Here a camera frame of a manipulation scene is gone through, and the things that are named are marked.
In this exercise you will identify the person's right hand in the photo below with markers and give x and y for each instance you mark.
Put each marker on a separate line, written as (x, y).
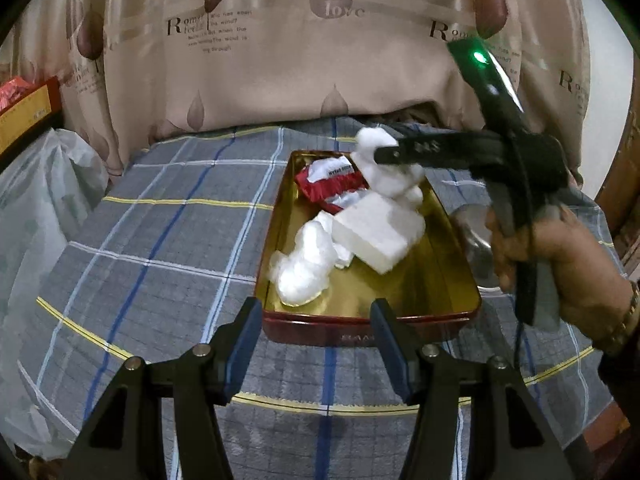
(575, 260)

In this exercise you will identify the translucent plastic bag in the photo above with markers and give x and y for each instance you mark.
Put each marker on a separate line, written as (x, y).
(35, 210)

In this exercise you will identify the pink plastic bag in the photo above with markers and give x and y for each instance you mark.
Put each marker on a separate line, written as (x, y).
(12, 92)

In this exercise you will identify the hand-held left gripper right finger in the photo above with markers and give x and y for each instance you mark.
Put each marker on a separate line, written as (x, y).
(395, 355)

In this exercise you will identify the grey plaid blanket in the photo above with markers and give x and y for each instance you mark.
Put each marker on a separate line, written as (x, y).
(175, 260)

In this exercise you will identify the red metal tin box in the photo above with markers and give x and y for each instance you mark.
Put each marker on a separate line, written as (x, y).
(435, 280)

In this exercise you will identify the red cardboard box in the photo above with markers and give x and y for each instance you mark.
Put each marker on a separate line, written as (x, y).
(30, 110)

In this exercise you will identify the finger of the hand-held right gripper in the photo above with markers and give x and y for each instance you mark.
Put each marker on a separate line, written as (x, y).
(450, 136)
(425, 154)

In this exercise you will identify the red white packet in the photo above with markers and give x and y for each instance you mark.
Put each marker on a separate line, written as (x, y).
(325, 185)

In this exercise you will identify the beige printed satin curtain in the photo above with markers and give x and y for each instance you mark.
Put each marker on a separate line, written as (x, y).
(300, 60)

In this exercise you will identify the white cloth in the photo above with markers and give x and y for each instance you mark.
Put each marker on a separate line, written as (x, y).
(375, 235)

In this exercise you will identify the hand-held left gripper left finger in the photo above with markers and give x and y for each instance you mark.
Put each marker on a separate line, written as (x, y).
(240, 352)

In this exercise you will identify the stainless steel bowl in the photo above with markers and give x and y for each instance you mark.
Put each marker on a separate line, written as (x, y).
(472, 245)

